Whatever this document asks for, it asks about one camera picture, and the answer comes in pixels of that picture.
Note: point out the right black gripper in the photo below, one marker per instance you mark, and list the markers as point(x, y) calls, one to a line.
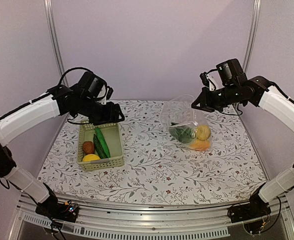
point(204, 101)

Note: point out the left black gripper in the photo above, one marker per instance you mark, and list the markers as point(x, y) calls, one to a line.
point(112, 115)

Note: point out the green plastic basket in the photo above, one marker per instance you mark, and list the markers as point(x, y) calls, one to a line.
point(111, 133)

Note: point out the clear zip top bag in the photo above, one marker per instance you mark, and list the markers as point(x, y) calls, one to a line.
point(179, 110)

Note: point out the green yellow mango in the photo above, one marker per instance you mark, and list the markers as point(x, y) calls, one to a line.
point(203, 132)

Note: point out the brown kiwi toy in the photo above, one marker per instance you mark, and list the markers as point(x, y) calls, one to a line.
point(88, 147)

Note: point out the bok choy toy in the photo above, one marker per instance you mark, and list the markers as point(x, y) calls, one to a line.
point(182, 133)

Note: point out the yellow lemon toy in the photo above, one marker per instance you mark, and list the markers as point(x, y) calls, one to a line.
point(90, 157)

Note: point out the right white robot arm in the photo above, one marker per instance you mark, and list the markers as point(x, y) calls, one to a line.
point(263, 94)

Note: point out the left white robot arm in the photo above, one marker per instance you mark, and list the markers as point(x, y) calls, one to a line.
point(55, 102)

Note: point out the green cucumber toy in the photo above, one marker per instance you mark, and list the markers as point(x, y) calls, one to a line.
point(100, 144)

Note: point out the floral table mat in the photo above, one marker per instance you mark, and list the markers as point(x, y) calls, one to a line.
point(158, 170)

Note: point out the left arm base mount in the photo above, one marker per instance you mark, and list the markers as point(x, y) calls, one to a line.
point(54, 210)

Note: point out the right aluminium frame post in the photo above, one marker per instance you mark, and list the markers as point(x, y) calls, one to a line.
point(252, 33)

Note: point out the aluminium frame post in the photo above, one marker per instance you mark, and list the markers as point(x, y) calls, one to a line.
point(53, 36)
point(252, 33)

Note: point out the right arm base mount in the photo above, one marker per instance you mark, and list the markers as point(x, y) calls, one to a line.
point(255, 208)

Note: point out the aluminium front rail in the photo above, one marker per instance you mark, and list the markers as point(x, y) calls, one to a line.
point(107, 220)

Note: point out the left aluminium frame post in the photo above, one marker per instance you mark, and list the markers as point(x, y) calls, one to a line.
point(53, 36)

